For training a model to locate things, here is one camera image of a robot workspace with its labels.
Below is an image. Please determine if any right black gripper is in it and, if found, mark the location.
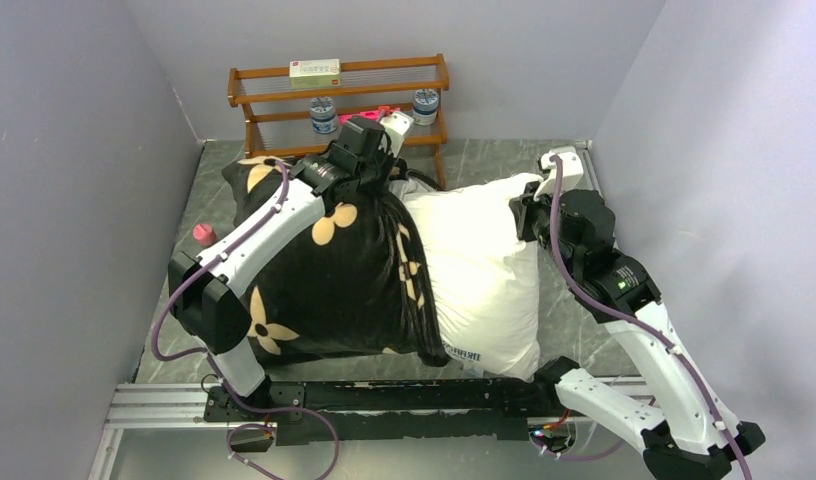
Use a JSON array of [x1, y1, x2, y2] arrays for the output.
[[517, 177, 581, 278]]

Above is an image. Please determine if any white pillow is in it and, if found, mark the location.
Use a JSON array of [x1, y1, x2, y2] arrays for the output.
[[390, 173, 541, 381]]

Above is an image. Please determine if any black floral pillowcase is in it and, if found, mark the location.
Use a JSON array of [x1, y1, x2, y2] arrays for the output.
[[244, 192, 450, 367]]

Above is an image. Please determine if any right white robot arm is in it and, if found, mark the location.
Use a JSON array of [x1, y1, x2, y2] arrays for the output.
[[509, 181, 766, 479]]

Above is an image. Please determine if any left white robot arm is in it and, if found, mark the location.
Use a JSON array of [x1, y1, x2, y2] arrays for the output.
[[163, 111, 414, 420]]

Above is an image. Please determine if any pink flat tool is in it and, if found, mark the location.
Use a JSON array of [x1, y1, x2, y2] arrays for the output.
[[339, 104, 399, 127]]

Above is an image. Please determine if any left blue white jar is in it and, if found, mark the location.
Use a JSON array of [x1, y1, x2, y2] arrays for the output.
[[309, 96, 338, 135]]

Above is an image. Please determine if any blue white jar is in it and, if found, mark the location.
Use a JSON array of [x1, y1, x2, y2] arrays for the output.
[[309, 96, 338, 135], [412, 89, 440, 126]]

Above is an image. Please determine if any right blue white jar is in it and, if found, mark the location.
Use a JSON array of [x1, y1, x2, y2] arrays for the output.
[[412, 89, 440, 126]]

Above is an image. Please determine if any wooden two-tier shelf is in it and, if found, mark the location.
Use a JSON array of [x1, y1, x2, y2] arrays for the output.
[[227, 53, 450, 185]]

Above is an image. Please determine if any white green box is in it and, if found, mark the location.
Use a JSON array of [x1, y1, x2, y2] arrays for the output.
[[288, 59, 341, 90]]

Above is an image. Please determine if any pink small cup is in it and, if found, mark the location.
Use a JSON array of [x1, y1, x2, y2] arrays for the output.
[[191, 223, 217, 248]]

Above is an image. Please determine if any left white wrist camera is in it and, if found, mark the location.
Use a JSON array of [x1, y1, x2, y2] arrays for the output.
[[379, 110, 414, 158]]

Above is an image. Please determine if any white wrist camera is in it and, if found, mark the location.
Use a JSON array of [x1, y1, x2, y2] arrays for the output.
[[379, 110, 414, 158], [533, 146, 584, 200]]

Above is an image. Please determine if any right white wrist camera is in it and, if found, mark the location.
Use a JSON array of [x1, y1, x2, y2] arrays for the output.
[[533, 146, 584, 200]]

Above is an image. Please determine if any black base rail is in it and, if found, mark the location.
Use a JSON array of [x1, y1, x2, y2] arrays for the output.
[[205, 378, 565, 446]]

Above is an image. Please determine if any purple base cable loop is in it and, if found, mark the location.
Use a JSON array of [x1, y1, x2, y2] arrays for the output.
[[225, 410, 339, 480]]

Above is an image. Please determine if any aluminium frame rail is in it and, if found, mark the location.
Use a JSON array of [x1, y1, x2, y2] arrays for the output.
[[89, 382, 246, 479]]

